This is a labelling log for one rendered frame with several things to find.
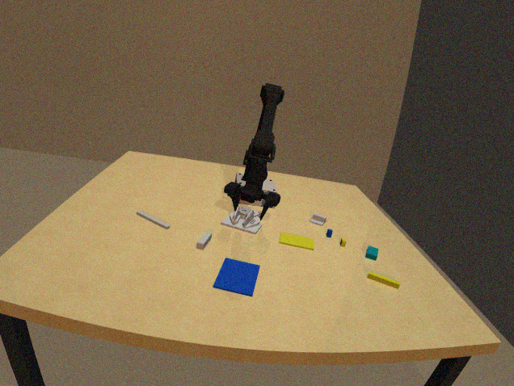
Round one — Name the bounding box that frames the grey square bar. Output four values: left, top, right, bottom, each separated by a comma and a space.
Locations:
137, 211, 170, 229

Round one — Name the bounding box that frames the teal rectangular block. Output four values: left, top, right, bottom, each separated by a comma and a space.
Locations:
366, 246, 378, 261

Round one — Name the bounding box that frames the yellow flat bar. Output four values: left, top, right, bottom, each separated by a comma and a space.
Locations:
367, 271, 401, 289

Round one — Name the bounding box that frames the yellow flat rectangular plate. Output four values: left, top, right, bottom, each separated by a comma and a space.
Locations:
280, 233, 314, 250

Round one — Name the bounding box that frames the blue flat square plate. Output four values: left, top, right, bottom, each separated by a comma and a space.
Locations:
213, 258, 260, 297

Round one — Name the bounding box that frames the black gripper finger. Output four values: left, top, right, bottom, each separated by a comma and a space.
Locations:
227, 193, 240, 211
260, 203, 273, 220

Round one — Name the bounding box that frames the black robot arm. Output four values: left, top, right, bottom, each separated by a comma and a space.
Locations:
240, 83, 284, 203

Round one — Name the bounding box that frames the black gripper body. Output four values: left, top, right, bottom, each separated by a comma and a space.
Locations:
224, 172, 280, 207

